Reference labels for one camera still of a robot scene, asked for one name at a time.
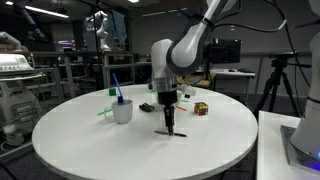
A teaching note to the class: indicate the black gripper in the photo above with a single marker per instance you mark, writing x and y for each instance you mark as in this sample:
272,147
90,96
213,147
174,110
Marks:
166,98

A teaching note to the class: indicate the black and silver pen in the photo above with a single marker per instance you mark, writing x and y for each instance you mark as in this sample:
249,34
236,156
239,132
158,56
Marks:
160,132

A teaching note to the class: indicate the dark grey background robot arm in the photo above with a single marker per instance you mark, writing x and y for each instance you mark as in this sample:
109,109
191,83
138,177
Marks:
33,25

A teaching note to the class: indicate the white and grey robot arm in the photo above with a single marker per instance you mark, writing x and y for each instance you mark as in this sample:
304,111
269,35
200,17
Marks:
160,60

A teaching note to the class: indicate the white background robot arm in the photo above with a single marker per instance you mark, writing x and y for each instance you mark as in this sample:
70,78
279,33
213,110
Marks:
102,33

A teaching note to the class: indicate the white ceramic bowl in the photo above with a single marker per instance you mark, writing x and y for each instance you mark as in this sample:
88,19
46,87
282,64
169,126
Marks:
178,101

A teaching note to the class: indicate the orange straw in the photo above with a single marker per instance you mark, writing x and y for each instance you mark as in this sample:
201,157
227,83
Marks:
182,108

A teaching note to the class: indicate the black folding hex key set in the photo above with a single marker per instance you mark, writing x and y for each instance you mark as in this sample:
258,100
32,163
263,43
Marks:
146,107

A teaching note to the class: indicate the multicoloured rubik's cube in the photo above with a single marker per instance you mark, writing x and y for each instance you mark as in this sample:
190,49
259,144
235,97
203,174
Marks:
201,109

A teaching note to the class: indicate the white mug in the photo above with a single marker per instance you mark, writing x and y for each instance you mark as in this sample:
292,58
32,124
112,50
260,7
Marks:
122,111

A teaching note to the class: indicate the blue marker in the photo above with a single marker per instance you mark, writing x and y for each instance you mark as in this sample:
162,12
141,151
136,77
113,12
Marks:
120,99

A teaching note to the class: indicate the green cube block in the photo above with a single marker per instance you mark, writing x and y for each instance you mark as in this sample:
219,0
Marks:
112,92

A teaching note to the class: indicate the white desk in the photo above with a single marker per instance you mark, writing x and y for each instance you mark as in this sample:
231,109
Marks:
233,73

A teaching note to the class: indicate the black monitor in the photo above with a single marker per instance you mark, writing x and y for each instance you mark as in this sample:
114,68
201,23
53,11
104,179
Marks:
226,51

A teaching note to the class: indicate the blue hanging cloth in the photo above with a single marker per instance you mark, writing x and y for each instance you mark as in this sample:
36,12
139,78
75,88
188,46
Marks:
118,26

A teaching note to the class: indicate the white robot stand table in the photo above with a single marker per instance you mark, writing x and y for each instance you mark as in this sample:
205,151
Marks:
270,150

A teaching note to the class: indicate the grey metal workbench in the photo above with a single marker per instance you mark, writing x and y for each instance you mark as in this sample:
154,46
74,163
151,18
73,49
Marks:
69,76

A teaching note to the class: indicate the black tripod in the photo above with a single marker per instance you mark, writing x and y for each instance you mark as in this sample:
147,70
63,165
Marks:
276,65

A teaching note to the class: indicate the square ceiling lamp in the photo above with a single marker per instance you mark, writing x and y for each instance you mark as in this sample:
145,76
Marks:
133,1

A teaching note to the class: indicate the white machine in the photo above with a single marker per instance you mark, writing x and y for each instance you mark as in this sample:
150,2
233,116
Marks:
16,100

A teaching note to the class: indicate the long ceiling light strip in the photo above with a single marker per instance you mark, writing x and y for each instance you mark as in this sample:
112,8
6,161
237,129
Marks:
43,11

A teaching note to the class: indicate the grey metal shelf frame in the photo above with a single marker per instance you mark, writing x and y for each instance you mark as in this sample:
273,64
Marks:
106,71

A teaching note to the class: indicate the black camera on tripod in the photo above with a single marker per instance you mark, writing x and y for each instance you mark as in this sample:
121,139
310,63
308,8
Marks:
283,55

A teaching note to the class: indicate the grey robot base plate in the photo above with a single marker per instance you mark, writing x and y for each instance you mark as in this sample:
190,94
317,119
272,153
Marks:
293,156

